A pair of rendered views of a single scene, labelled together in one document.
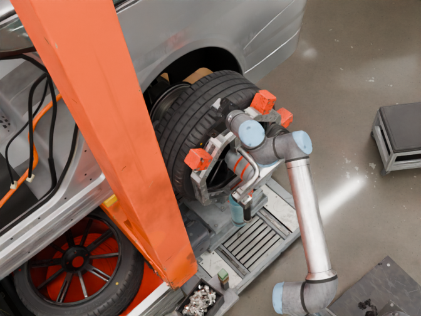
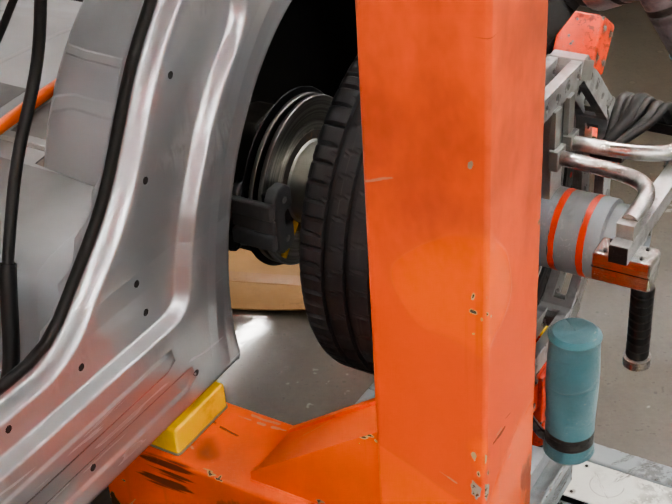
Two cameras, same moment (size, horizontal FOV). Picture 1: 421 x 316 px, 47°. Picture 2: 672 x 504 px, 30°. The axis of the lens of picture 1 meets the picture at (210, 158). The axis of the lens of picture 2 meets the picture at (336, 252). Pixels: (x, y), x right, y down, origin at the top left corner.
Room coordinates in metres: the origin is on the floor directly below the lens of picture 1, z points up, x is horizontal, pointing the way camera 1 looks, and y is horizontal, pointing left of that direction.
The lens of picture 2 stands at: (-0.26, 0.91, 1.98)
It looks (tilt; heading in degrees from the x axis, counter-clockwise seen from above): 32 degrees down; 337
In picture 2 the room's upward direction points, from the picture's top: 4 degrees counter-clockwise
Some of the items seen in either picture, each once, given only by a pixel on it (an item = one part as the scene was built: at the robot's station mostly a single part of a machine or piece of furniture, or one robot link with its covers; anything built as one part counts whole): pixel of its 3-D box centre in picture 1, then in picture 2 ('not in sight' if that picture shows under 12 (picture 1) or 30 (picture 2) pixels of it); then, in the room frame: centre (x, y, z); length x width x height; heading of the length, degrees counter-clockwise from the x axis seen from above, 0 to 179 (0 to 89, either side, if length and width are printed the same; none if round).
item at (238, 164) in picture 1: (248, 165); (580, 232); (1.21, -0.18, 0.85); 0.21 x 0.14 x 0.14; 34
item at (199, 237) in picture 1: (179, 229); not in sight; (1.22, 0.25, 0.26); 0.42 x 0.18 x 0.35; 34
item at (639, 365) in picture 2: (247, 212); (640, 322); (0.98, -0.13, 0.83); 0.04 x 0.04 x 0.16
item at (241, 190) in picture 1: (239, 165); (593, 170); (1.11, -0.12, 1.03); 0.19 x 0.18 x 0.11; 34
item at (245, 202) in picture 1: (242, 197); (625, 263); (1.01, -0.11, 0.93); 0.09 x 0.05 x 0.05; 34
